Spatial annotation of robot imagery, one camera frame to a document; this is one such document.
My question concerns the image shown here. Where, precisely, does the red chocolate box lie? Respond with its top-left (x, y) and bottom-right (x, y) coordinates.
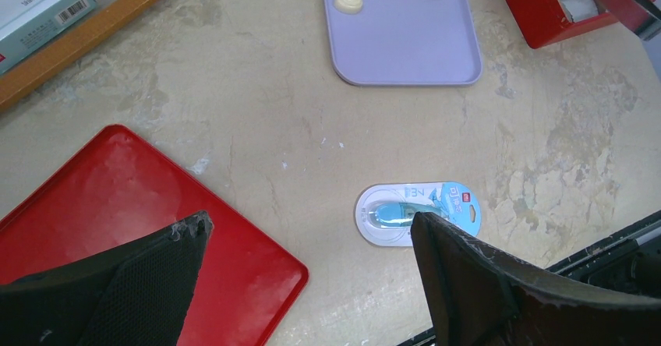
top-left (505, 0), bottom-right (660, 49)

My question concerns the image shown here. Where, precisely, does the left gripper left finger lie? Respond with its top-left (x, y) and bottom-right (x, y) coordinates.
top-left (1, 211), bottom-right (214, 345)

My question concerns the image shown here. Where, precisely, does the blue correction tape package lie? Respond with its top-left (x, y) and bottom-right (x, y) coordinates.
top-left (354, 182), bottom-right (482, 247)

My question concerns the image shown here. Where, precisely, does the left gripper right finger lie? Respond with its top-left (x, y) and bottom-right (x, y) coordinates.
top-left (409, 211), bottom-right (661, 346)

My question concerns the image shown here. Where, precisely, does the round white chocolate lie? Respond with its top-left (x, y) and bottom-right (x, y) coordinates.
top-left (333, 0), bottom-right (363, 15)

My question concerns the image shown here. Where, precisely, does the wooden tiered shelf rack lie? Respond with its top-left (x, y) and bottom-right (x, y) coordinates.
top-left (1, 0), bottom-right (159, 112)

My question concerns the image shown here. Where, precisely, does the small white stationery box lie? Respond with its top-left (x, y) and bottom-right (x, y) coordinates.
top-left (1, 0), bottom-right (97, 74)

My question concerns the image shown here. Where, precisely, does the red box lid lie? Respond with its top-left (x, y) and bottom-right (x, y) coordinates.
top-left (1, 125), bottom-right (309, 345)

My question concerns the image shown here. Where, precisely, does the lavender plastic tray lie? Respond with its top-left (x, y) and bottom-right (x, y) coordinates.
top-left (323, 0), bottom-right (482, 86)

